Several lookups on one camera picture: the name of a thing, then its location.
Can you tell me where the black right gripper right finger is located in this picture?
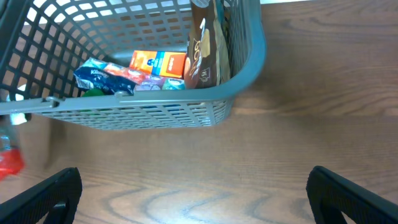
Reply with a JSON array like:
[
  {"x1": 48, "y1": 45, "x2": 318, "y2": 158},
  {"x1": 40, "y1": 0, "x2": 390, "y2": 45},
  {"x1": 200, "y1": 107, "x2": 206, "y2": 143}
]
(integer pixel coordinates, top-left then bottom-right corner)
[{"x1": 306, "y1": 166, "x2": 397, "y2": 224}]

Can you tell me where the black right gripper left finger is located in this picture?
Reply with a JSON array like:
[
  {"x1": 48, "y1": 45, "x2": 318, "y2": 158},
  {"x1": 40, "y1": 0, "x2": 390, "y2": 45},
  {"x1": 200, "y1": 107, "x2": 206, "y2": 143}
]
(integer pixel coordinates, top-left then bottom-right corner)
[{"x1": 1, "y1": 167, "x2": 82, "y2": 223}]

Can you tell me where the orange spaghetti packet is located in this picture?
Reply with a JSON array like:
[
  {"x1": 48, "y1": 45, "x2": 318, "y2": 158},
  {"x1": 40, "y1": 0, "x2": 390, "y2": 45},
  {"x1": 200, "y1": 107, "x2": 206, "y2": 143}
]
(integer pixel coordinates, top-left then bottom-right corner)
[{"x1": 1, "y1": 124, "x2": 25, "y2": 180}]

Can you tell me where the green lid spice jar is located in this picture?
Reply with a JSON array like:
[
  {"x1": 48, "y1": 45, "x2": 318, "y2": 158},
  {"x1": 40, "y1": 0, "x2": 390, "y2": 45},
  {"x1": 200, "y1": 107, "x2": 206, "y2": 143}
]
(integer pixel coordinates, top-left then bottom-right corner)
[{"x1": 82, "y1": 88, "x2": 105, "y2": 97}]

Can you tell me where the blue Kleenex tissue pack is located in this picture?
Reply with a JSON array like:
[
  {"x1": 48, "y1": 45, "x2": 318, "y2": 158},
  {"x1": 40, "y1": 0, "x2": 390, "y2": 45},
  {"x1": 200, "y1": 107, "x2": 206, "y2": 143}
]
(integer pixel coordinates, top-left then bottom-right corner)
[{"x1": 73, "y1": 58, "x2": 185, "y2": 95}]

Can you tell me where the grey plastic basket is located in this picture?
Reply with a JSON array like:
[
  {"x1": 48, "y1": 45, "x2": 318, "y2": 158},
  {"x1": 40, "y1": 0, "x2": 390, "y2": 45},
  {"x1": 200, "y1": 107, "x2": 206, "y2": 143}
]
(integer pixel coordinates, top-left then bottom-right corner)
[{"x1": 1, "y1": 0, "x2": 267, "y2": 130}]

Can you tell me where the orange medicine box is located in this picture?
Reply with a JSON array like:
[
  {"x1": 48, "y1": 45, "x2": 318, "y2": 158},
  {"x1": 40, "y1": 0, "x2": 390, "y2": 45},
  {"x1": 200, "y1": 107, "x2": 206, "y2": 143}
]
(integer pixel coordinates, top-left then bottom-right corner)
[{"x1": 129, "y1": 50, "x2": 187, "y2": 78}]

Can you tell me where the brown Nescafe Gold pouch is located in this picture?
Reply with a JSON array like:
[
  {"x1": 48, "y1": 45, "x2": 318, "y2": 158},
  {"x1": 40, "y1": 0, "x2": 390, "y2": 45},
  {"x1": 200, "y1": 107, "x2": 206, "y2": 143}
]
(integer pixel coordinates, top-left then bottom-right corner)
[{"x1": 183, "y1": 0, "x2": 231, "y2": 89}]

